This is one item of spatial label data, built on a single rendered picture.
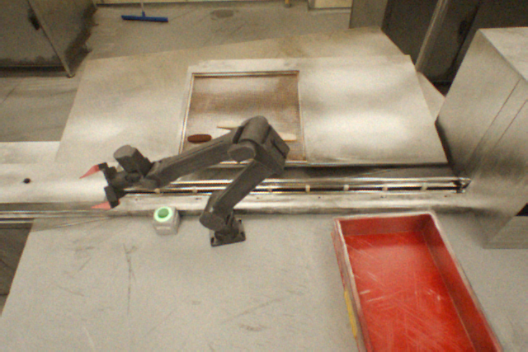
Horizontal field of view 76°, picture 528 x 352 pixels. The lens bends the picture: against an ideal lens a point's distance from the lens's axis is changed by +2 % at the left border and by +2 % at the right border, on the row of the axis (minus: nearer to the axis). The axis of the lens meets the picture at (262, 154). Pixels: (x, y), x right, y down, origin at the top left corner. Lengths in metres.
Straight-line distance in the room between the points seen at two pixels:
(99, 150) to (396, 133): 1.25
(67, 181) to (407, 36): 2.45
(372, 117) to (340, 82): 0.23
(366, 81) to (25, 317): 1.50
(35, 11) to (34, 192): 2.39
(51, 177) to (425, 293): 1.31
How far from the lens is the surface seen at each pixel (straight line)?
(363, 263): 1.16
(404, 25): 2.85
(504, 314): 1.25
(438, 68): 3.17
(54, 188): 1.40
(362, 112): 1.47
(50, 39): 3.69
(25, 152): 1.78
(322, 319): 1.07
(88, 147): 1.65
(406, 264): 1.19
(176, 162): 0.93
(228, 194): 0.95
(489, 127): 1.26
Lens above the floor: 1.84
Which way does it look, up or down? 47 degrees down
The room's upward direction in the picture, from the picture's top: 3 degrees counter-clockwise
